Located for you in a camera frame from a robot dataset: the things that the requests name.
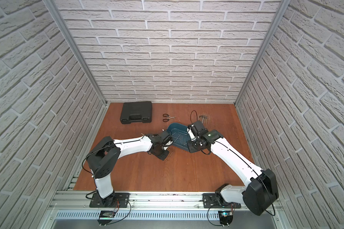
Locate black handled scissors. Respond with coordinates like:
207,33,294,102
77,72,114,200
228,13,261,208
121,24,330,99
162,114,176,122

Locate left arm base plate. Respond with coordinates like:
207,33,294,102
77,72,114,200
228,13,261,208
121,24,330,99
89,192,130,208

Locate left controller board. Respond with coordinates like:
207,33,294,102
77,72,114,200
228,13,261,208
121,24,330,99
99,210,116,219

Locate right controller board green light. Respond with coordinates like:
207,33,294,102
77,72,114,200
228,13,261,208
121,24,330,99
218,211,233,220

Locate aluminium front rail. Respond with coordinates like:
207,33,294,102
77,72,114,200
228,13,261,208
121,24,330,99
50,190,283,212

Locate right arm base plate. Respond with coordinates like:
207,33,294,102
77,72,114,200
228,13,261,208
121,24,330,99
202,193,241,209

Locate teal plastic storage box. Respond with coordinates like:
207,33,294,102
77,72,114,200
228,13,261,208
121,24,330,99
167,123,191,152

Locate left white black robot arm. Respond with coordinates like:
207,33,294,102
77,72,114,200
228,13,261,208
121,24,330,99
85,130,173,200

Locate black plastic tool case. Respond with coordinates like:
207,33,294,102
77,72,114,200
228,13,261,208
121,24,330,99
120,101,153,124

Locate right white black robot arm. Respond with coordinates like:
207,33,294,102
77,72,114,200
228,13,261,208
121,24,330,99
187,121,279,216

